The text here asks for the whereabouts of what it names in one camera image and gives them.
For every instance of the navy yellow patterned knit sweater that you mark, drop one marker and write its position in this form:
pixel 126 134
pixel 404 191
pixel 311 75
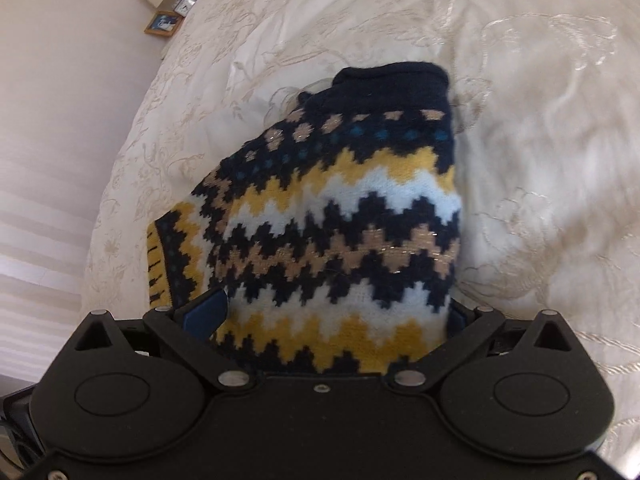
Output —
pixel 334 234

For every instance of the wooden picture frame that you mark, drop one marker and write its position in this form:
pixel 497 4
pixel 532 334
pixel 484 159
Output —
pixel 164 24

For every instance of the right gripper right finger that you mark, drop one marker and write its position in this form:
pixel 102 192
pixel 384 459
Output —
pixel 468 331

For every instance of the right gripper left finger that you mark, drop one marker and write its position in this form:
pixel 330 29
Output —
pixel 185 332

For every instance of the cream embroidered bedspread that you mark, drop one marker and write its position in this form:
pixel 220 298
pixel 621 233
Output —
pixel 546 114

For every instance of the small white alarm clock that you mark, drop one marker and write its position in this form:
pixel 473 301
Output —
pixel 183 7

